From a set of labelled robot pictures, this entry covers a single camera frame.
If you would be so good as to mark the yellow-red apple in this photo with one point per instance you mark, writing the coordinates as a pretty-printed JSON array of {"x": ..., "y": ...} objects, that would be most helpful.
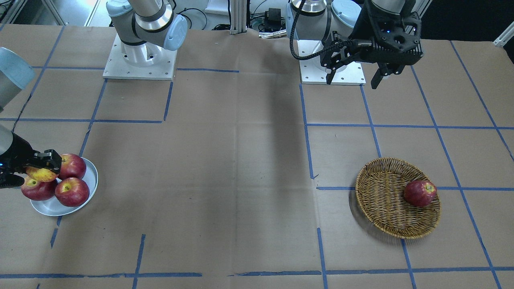
[{"x": 41, "y": 174}]

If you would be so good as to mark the light blue plate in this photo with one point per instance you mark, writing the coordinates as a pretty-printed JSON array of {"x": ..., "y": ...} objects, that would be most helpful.
[{"x": 52, "y": 207}]

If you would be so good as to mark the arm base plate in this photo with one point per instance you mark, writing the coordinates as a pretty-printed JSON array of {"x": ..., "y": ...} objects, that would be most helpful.
[
  {"x": 142, "y": 62},
  {"x": 313, "y": 73}
]

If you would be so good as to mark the aluminium frame post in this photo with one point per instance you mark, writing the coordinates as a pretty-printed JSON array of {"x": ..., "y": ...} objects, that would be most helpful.
[{"x": 238, "y": 16}]

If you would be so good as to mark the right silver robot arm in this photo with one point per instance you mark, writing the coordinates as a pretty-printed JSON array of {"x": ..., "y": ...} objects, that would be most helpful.
[{"x": 149, "y": 33}]

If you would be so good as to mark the dark red apple in basket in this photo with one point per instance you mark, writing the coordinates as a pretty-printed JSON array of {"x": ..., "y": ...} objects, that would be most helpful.
[{"x": 420, "y": 193}]

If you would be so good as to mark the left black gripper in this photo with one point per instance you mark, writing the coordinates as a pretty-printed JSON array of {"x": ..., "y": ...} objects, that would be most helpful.
[{"x": 364, "y": 24}]

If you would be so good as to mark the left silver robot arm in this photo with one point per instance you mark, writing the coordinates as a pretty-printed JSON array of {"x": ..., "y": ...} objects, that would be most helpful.
[{"x": 315, "y": 19}]

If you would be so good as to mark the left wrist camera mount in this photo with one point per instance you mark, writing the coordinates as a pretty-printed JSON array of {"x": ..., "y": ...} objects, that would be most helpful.
[{"x": 396, "y": 37}]

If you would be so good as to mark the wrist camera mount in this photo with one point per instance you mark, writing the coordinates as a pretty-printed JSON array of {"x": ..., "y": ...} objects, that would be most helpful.
[
  {"x": 396, "y": 37},
  {"x": 8, "y": 177}
]

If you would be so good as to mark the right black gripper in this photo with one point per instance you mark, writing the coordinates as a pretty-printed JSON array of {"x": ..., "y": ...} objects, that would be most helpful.
[{"x": 15, "y": 154}]

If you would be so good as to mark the round wicker basket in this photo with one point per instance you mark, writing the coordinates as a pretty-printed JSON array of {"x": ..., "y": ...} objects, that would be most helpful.
[{"x": 379, "y": 190}]

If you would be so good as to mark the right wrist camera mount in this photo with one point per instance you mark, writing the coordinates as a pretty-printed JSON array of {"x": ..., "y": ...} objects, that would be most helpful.
[{"x": 8, "y": 177}]

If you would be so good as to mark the red apple on plate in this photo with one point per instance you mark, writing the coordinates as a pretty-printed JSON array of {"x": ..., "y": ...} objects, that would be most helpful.
[
  {"x": 72, "y": 166},
  {"x": 38, "y": 190},
  {"x": 72, "y": 192}
]

